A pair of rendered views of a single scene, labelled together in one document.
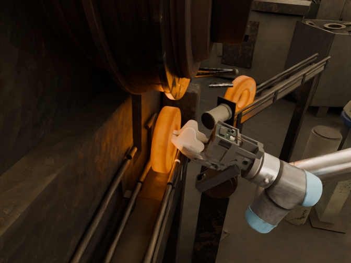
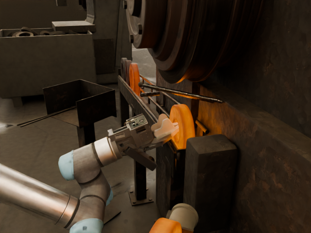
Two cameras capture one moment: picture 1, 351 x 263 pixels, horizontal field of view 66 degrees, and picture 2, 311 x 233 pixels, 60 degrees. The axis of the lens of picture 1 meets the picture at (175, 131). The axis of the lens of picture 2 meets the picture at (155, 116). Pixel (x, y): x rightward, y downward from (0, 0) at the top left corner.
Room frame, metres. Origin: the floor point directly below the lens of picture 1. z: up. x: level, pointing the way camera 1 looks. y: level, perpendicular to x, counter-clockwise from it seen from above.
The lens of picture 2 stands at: (1.15, -0.34, 1.10)
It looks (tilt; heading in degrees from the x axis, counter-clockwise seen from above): 24 degrees down; 156
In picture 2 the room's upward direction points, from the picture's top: straight up
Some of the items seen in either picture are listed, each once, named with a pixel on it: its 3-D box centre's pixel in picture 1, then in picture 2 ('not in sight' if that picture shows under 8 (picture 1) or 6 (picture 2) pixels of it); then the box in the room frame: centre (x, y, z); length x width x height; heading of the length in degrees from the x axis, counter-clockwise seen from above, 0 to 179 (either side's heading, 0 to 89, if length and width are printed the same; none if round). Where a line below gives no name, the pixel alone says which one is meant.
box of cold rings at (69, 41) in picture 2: not in sight; (48, 61); (-2.34, -0.22, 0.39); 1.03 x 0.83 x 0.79; 85
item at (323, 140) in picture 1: (308, 178); not in sight; (1.02, -0.65, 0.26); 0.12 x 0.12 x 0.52
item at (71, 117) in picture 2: not in sight; (86, 156); (-0.05, -0.19, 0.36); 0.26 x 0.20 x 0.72; 26
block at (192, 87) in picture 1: (178, 122); (208, 184); (0.72, -0.01, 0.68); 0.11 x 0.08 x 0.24; 81
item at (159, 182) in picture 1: (164, 172); not in sight; (0.50, 0.02, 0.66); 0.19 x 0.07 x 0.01; 171
